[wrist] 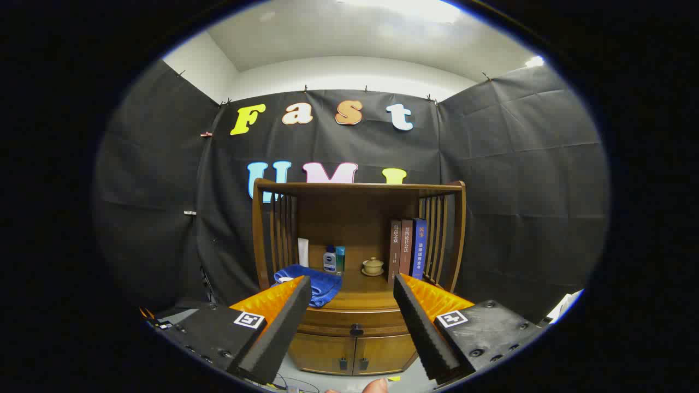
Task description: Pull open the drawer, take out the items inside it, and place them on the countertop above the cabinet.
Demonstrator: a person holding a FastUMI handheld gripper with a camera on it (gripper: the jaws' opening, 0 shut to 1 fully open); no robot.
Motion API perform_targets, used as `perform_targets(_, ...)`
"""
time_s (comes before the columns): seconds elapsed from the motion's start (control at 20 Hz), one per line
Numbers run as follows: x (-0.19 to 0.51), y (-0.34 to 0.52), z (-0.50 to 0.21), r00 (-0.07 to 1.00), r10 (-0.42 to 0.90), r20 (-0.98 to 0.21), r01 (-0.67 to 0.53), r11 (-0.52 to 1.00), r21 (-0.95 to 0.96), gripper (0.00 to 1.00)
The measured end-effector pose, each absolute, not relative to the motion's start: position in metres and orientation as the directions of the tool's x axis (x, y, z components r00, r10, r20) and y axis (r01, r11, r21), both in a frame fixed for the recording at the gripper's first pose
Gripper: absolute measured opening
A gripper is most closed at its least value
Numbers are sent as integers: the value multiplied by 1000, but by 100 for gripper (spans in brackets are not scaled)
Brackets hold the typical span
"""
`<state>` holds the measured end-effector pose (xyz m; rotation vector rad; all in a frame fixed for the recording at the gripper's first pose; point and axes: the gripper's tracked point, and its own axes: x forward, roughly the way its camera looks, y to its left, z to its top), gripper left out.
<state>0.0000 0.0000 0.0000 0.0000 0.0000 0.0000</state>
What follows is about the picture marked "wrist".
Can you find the teal bottle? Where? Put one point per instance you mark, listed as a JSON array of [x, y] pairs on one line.
[[341, 256]]

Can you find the blue book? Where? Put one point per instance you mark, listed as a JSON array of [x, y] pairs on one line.
[[419, 248]]

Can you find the reddish brown book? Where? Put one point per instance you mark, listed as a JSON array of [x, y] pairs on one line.
[[406, 248]]

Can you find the white panel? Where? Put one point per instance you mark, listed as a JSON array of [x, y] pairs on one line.
[[565, 305]]

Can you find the folded blue towel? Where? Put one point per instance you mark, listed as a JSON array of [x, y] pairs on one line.
[[322, 284]]

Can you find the wooden cabinet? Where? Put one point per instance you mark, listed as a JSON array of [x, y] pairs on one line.
[[349, 218]]

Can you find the white bottle with blue cap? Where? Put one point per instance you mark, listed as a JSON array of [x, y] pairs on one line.
[[329, 262]]

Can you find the white tube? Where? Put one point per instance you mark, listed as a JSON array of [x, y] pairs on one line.
[[303, 252]]

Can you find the wooden cabinet door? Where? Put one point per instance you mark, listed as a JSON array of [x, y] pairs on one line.
[[322, 352], [385, 352]]

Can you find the black drawer knob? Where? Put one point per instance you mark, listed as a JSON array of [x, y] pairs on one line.
[[356, 329]]

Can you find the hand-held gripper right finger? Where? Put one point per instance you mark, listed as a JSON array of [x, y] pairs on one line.
[[420, 333]]

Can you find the dark brown book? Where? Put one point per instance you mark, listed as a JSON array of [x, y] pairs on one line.
[[394, 251]]

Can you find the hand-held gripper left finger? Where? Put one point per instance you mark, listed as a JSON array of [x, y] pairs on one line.
[[284, 333]]

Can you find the wooden countertop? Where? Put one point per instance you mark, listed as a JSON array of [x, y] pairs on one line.
[[360, 289]]

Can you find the beige lidded tea cup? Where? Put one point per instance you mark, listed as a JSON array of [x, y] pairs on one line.
[[373, 266]]

